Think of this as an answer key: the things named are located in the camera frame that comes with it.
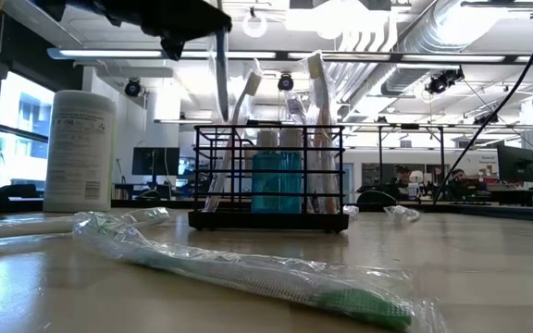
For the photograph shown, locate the white wipes canister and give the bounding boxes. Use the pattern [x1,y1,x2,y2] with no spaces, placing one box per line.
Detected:
[43,90,118,213]

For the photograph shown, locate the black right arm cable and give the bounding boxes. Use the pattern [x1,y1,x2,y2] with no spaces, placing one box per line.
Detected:
[432,0,533,204]

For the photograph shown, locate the black ceiling track lights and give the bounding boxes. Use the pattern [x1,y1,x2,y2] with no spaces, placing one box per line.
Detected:
[426,67,465,96]

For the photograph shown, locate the black computer monitor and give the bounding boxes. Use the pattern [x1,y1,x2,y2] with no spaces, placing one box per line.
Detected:
[496,144,533,184]
[131,146,181,177]

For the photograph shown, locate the long ceiling light bar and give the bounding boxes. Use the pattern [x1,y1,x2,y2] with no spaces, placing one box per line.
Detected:
[46,46,533,65]

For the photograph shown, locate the person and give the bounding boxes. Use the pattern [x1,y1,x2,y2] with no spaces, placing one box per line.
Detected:
[393,165,414,189]
[449,168,472,191]

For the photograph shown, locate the black wire caddy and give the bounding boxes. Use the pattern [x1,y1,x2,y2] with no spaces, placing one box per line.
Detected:
[187,122,351,234]

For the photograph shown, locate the black background metal frame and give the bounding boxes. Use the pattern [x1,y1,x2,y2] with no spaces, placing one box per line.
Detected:
[376,123,447,195]

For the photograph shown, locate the black ceiling spotlight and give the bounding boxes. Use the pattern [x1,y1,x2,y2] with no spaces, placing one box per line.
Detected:
[277,72,295,93]
[124,77,143,98]

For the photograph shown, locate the black chair back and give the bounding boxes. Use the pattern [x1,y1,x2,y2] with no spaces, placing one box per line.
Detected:
[355,190,398,207]

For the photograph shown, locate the white ceiling ring light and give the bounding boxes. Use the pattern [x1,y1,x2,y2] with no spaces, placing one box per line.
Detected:
[242,12,269,40]

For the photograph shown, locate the silver ventilation duct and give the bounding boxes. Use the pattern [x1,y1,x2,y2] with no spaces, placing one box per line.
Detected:
[379,0,466,96]

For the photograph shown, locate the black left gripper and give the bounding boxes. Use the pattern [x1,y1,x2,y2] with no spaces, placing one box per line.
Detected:
[32,0,233,61]

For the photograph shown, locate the blue mouthwash bottle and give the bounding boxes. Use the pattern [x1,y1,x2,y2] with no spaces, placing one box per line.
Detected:
[251,129,282,215]
[279,128,304,215]

